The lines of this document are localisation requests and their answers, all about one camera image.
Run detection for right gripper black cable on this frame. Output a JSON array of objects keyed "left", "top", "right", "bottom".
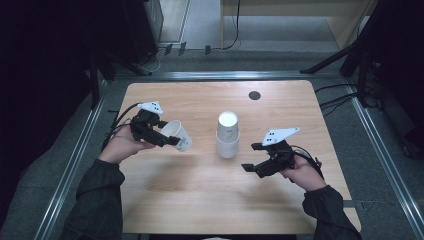
[{"left": 289, "top": 144, "right": 325, "bottom": 181}]

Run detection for metal floor rail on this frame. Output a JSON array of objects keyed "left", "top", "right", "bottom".
[
  {"left": 344, "top": 83, "right": 424, "bottom": 240},
  {"left": 113, "top": 70, "right": 344, "bottom": 81},
  {"left": 33, "top": 79, "right": 108, "bottom": 240}
]

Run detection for hanging black cable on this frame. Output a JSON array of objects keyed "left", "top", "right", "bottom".
[{"left": 221, "top": 0, "right": 242, "bottom": 51}]

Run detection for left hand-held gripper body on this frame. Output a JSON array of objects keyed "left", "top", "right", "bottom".
[{"left": 129, "top": 100, "right": 165, "bottom": 145}]

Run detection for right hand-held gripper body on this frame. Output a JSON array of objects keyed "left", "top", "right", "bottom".
[{"left": 258, "top": 127, "right": 300, "bottom": 178}]

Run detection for black metal stand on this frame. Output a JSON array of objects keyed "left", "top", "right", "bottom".
[{"left": 87, "top": 49, "right": 153, "bottom": 110}]

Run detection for person's right hand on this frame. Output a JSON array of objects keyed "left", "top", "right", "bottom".
[{"left": 279, "top": 155, "right": 328, "bottom": 193}]

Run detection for grey metal bracket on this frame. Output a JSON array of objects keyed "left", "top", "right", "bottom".
[{"left": 343, "top": 199, "right": 365, "bottom": 210}]

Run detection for black floor cables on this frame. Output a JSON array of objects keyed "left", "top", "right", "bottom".
[{"left": 314, "top": 83, "right": 360, "bottom": 118}]

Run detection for person's left hand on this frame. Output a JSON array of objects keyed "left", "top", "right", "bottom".
[{"left": 98, "top": 125, "right": 156, "bottom": 164}]

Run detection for light wooden desk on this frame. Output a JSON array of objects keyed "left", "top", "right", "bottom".
[{"left": 219, "top": 0, "right": 378, "bottom": 51}]

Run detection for white floor cable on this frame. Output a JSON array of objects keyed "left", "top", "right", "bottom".
[{"left": 137, "top": 46, "right": 168, "bottom": 74}]

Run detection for black tape strip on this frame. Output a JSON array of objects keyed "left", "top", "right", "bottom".
[{"left": 107, "top": 109, "right": 120, "bottom": 129}]

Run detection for black tripod stand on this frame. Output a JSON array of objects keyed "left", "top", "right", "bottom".
[{"left": 299, "top": 0, "right": 424, "bottom": 108}]

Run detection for black cabinet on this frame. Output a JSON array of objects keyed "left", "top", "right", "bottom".
[{"left": 120, "top": 0, "right": 165, "bottom": 65}]

